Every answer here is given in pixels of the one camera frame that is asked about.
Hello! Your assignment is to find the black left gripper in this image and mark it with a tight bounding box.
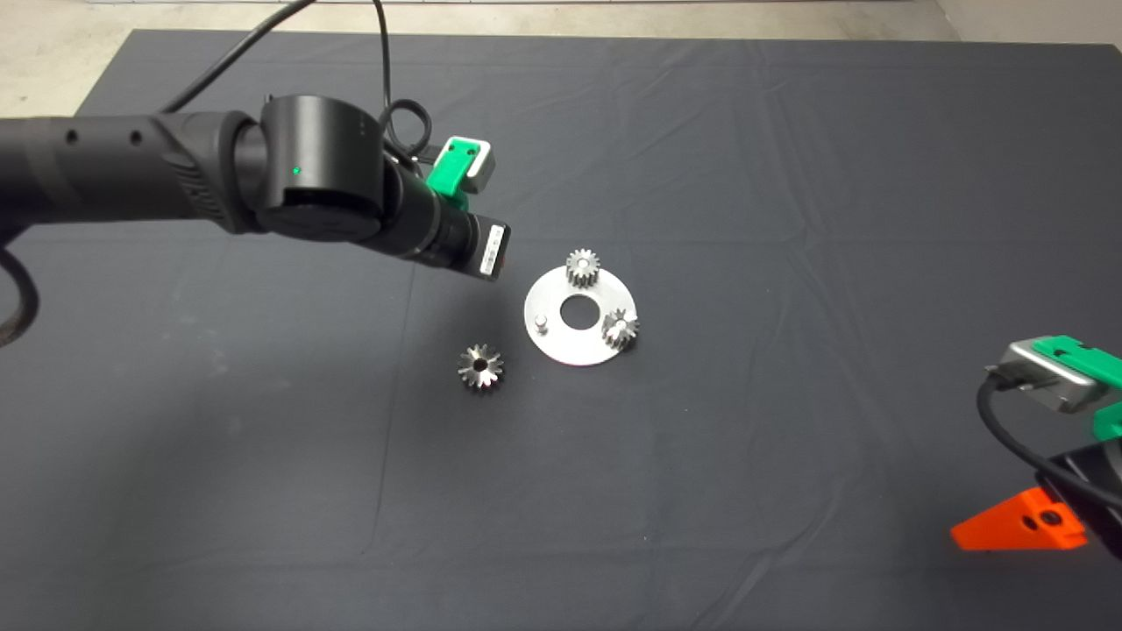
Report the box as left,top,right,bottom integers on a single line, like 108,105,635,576
381,167,512,282

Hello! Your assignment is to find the left green camera mount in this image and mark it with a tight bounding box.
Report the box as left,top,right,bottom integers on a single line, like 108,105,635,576
426,140,479,208

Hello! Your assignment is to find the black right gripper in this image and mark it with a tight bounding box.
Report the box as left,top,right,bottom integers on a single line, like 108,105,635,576
951,441,1122,563

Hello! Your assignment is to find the round metal plate with hole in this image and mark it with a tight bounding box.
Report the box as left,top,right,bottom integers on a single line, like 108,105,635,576
524,266,637,367

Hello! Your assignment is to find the right black camera cable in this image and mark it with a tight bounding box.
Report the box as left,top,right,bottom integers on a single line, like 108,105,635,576
976,370,1122,511

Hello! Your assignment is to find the left thin black camera cable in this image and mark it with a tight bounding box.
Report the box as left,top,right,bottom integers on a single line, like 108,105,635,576
158,0,436,167

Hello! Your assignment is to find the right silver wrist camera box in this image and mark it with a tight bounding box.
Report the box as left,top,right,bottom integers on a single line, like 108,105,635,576
986,340,1110,415

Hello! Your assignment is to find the right green camera mount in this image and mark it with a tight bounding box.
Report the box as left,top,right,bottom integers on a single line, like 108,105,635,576
1032,335,1122,441

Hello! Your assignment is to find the small steel gear on peg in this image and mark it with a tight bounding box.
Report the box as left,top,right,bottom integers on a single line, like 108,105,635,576
601,308,641,351
565,249,601,289

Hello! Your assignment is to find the larger steel gear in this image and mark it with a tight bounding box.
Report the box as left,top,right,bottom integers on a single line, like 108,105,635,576
457,342,506,392

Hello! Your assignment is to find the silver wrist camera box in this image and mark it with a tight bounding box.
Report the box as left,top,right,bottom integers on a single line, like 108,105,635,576
986,340,1110,415
443,136,497,195

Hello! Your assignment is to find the dark grey table cloth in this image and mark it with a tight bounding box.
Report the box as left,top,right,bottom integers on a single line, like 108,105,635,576
0,28,1122,631

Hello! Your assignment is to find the left black braided cable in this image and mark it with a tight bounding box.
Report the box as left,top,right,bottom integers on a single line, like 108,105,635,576
0,248,40,349

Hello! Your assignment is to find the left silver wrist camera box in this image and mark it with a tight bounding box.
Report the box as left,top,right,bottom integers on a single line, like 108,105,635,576
443,136,497,195

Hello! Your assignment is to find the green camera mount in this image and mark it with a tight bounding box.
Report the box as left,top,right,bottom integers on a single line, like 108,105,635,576
1032,335,1122,441
426,140,479,208

